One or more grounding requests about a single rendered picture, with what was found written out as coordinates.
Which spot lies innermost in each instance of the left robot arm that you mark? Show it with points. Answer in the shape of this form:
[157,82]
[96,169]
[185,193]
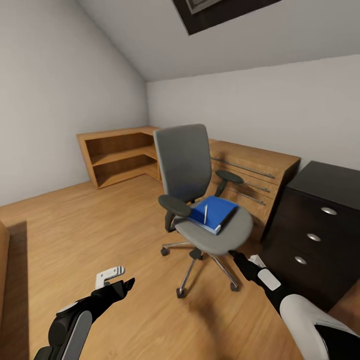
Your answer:
[70,328]

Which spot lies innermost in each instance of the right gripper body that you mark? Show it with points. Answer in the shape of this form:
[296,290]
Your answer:
[243,264]

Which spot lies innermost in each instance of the swivel chair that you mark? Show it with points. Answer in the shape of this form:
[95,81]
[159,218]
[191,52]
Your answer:
[184,159]

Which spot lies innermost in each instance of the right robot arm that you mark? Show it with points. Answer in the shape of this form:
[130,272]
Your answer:
[318,335]

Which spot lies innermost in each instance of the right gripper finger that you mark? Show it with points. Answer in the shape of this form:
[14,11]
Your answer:
[233,253]

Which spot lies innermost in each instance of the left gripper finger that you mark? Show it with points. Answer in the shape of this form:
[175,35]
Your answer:
[129,284]

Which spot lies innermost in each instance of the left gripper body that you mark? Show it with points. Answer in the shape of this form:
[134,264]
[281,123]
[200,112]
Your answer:
[111,293]

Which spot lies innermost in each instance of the folder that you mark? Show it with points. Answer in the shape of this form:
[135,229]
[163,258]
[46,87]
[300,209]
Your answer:
[218,213]

